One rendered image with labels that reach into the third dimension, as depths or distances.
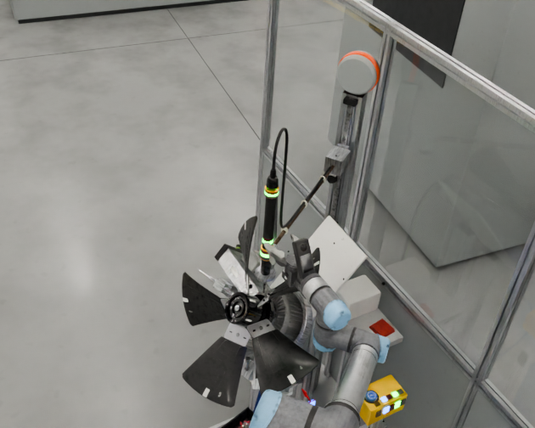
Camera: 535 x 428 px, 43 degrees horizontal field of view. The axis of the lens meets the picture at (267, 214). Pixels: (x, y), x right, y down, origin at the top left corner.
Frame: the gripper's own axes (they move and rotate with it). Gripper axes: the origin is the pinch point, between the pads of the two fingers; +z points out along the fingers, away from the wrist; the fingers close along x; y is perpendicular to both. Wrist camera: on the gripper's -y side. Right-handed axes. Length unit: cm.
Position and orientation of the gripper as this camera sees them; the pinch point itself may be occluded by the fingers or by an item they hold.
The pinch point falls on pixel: (278, 239)
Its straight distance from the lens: 208.3
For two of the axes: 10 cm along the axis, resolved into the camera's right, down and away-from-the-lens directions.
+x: 8.8, -2.6, 4.0
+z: -4.8, -5.8, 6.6
